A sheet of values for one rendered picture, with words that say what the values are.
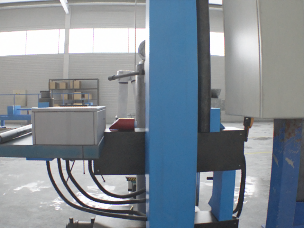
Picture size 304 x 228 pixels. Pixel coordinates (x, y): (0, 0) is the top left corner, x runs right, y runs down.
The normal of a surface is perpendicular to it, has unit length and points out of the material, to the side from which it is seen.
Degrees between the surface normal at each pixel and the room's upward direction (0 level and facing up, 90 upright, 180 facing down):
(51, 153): 90
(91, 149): 90
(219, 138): 90
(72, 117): 90
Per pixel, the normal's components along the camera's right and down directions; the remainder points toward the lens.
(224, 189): 0.11, 0.04
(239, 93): -0.99, 0.00
